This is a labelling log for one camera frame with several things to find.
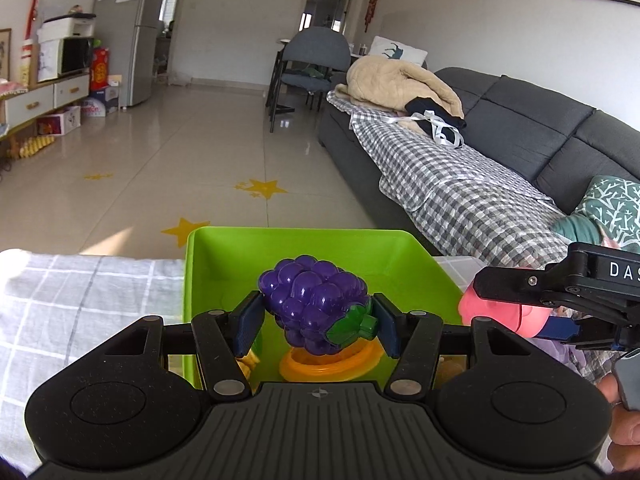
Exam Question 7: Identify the black garment with white straps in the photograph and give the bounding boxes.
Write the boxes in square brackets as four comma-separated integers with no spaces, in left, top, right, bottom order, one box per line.
[404,97,467,148]

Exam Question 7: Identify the beige blanket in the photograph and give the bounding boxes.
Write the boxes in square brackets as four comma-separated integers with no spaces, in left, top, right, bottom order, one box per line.
[334,55,466,121]

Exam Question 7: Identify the open cardboard box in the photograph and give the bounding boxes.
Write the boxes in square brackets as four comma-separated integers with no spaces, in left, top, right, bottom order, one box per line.
[102,76,122,113]

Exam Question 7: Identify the purple toy grapes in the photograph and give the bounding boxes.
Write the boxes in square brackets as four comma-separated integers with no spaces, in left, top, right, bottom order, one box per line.
[257,255,378,356]

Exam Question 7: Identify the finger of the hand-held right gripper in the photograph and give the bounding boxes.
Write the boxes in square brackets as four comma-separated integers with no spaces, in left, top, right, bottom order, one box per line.
[538,316,627,352]
[472,265,557,309]

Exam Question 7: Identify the microwave oven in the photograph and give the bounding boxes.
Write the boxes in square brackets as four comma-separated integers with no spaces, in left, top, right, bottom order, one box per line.
[57,37,95,78]

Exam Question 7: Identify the white deer print pillow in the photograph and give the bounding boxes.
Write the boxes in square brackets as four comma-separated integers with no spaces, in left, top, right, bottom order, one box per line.
[367,36,428,68]

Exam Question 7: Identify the grey chair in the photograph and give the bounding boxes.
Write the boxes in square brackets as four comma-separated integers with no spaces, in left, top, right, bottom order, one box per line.
[267,26,352,133]

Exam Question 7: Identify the white blue carton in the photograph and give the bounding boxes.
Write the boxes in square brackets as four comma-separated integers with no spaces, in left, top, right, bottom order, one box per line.
[81,95,108,118]

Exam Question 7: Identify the amber toy octopus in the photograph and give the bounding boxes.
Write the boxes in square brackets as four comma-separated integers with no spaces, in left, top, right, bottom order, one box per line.
[437,355,468,388]

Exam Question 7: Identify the red gift box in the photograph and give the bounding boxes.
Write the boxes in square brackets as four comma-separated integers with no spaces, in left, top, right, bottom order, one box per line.
[90,47,110,92]

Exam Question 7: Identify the green plastic cookie box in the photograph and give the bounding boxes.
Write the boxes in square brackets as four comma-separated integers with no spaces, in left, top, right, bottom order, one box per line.
[182,226,468,396]

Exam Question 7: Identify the grey checked blanket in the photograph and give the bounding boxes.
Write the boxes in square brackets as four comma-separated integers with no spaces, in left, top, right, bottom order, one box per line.
[327,91,576,268]

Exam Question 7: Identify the white printed carton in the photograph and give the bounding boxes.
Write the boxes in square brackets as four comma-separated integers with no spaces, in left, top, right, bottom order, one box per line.
[37,105,82,136]

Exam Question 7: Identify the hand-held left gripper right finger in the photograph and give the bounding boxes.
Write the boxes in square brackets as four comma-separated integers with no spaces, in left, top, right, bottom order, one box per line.
[372,293,536,402]

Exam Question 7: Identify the yellow toy corn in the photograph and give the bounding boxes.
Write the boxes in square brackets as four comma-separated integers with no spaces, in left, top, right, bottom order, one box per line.
[234,332,263,382]

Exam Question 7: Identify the teal cloth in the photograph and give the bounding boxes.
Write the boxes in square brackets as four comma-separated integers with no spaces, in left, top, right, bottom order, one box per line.
[552,212,601,248]

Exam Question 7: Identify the silver fridge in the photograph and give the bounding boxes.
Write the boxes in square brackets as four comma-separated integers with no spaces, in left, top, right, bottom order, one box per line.
[92,0,168,107]

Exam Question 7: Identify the orange toy bowl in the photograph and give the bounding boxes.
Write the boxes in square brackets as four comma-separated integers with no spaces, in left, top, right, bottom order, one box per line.
[278,340,383,382]

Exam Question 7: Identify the framed cartoon picture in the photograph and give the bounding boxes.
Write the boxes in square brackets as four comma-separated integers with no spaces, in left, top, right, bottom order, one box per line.
[0,28,12,83]

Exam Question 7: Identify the row of yellow toy ducks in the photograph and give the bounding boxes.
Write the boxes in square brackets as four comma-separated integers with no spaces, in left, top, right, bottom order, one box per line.
[17,135,56,160]

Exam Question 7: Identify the checked grey tablecloth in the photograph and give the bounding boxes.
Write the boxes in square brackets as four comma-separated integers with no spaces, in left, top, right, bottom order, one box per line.
[0,249,601,471]

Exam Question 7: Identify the green leaf print pillow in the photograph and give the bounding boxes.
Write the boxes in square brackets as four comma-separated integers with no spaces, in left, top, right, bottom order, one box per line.
[582,175,640,253]

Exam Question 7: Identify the purple glove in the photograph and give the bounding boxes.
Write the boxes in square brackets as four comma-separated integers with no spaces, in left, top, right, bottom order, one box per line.
[547,344,601,378]

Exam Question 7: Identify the yellow white canister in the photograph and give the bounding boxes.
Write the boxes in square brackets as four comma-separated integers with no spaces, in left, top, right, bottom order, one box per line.
[20,37,34,86]

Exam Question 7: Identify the pink gourd toy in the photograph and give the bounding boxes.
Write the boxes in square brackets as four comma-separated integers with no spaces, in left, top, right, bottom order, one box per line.
[459,282,551,339]

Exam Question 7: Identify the dark red wall ornament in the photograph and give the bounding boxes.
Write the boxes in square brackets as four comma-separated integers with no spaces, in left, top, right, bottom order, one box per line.
[364,0,382,35]

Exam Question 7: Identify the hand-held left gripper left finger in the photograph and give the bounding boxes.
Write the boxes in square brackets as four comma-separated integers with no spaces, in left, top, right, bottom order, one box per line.
[102,292,266,401]

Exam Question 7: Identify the dark grey sofa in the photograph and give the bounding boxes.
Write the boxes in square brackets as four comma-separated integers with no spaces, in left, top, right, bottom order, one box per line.
[318,66,640,261]

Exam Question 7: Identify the white printer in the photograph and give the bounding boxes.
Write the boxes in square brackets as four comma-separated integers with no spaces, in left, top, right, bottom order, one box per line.
[37,14,96,43]

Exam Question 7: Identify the white carton with drawing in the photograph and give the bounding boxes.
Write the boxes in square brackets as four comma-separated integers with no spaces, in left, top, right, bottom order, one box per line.
[37,40,61,83]

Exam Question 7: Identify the white wooden cabinet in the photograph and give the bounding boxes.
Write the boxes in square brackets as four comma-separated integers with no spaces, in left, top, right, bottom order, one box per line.
[0,72,91,161]

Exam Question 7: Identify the person's right hand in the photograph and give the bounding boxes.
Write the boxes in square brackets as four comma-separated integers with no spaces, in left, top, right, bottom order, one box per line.
[597,375,640,476]

